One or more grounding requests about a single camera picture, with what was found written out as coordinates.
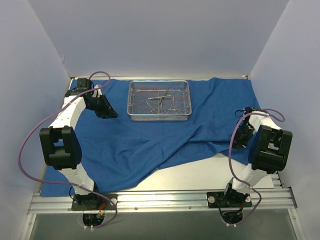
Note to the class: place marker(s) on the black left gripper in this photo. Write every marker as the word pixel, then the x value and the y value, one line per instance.
pixel 99 105

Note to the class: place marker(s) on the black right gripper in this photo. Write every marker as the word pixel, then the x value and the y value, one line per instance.
pixel 241 136

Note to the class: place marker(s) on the steel mesh instrument tray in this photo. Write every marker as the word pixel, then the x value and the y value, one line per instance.
pixel 141 90

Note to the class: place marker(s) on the blue surgical cloth wrap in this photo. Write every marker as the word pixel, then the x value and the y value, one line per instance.
pixel 118 153

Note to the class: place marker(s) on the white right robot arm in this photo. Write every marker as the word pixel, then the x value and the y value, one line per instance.
pixel 268 151

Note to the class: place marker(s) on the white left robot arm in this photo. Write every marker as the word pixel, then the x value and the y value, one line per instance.
pixel 60 146

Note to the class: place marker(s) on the steel surgical clamp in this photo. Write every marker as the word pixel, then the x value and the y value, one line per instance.
pixel 172 109

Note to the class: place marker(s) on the aluminium right side rail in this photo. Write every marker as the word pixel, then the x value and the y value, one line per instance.
pixel 276 181

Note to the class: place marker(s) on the aluminium rail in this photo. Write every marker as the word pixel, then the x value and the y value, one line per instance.
pixel 276 181
pixel 161 201

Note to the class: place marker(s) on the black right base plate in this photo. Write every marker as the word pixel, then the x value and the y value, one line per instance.
pixel 220 199

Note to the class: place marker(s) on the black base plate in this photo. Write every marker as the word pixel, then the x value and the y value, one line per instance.
pixel 93 202
pixel 220 199

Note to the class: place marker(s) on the aluminium front rail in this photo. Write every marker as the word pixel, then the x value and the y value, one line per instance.
pixel 161 201

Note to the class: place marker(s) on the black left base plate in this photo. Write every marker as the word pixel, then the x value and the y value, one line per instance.
pixel 93 202

